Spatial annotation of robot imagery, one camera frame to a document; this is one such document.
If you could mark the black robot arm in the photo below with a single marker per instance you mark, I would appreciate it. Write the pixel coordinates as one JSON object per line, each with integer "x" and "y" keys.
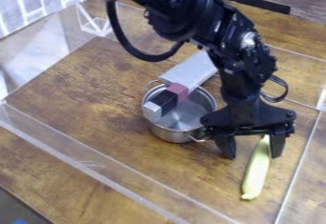
{"x": 219, "y": 29}

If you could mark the silver metal pot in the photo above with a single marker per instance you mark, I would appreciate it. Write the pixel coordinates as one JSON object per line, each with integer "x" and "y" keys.
{"x": 175, "y": 121}

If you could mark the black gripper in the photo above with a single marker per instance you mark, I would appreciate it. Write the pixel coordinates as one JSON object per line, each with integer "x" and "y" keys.
{"x": 248, "y": 118}

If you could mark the black strip on table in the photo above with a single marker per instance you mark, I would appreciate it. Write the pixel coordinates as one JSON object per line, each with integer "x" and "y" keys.
{"x": 263, "y": 4}

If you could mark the clear acrylic enclosure wall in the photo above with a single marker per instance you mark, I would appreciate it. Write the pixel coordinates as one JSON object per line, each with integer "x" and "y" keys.
{"x": 81, "y": 162}

